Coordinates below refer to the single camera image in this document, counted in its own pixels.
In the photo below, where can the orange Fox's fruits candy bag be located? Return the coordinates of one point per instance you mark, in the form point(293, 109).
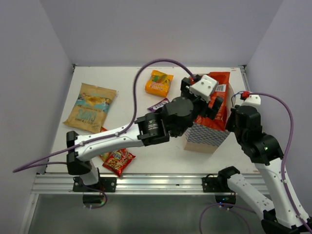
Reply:
point(104, 156)

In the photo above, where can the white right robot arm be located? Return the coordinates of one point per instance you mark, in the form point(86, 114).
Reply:
point(282, 213)

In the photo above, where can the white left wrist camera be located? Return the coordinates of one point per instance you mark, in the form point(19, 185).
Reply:
point(204, 88)

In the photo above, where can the purple Fox's candy bag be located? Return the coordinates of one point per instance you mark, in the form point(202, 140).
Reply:
point(158, 105)

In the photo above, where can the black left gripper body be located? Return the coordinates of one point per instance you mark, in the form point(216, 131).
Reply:
point(201, 107)

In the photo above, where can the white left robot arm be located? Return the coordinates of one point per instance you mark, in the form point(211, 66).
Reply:
point(144, 131)

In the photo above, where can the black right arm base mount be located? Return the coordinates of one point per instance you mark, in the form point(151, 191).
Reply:
point(213, 184)

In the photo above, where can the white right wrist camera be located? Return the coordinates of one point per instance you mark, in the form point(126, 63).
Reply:
point(250, 99)

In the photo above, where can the red rice cracker snack bag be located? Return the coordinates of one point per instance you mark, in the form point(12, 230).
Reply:
point(118, 160)

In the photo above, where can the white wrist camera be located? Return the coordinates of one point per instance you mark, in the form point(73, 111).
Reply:
point(250, 99)
point(204, 88)

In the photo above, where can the red chip bag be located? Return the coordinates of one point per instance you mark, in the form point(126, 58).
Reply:
point(218, 123)

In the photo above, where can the aluminium table edge rail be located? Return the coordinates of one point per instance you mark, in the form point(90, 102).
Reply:
point(244, 76)

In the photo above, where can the front aluminium mounting rail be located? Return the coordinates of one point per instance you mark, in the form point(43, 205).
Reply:
point(129, 184)

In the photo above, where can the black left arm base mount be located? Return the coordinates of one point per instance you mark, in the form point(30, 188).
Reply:
point(105, 184)

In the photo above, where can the beige kraft chips bag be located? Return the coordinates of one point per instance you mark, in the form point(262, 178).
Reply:
point(91, 108)

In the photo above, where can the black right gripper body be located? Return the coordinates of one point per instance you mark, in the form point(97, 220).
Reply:
point(230, 124)

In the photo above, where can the orange mango candy bag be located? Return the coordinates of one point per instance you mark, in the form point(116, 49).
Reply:
point(158, 84)

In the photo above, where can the checkered paper bag blue handles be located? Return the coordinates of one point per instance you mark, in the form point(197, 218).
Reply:
point(203, 139)

